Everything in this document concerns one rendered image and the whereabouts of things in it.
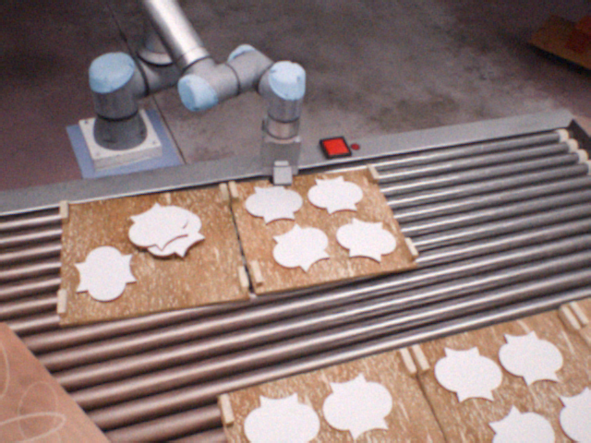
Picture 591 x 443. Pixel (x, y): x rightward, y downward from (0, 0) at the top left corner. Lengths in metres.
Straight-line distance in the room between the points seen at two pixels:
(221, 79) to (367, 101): 2.33
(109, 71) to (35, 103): 1.87
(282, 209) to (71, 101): 2.13
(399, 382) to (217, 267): 0.48
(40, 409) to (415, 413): 0.70
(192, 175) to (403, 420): 0.83
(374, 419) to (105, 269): 0.67
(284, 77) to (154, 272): 0.53
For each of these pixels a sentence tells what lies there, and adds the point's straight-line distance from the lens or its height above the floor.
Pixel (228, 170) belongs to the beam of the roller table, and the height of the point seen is 0.91.
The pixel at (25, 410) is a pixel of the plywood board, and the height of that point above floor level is 1.04.
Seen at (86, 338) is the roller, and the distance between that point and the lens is 1.31.
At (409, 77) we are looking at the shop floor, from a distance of 3.76.
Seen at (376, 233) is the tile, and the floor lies 0.95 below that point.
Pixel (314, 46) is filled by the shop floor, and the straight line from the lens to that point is 3.87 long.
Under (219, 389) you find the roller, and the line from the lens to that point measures 1.21.
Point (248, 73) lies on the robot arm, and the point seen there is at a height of 1.32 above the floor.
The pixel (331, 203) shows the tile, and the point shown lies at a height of 0.95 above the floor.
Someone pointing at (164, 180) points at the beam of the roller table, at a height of 0.92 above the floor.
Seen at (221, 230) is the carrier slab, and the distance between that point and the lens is 1.41.
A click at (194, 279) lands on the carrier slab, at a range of 1.33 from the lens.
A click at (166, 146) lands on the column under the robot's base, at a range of 1.73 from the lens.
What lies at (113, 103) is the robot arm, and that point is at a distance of 1.60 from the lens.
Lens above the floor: 2.02
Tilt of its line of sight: 49 degrees down
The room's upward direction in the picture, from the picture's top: 8 degrees clockwise
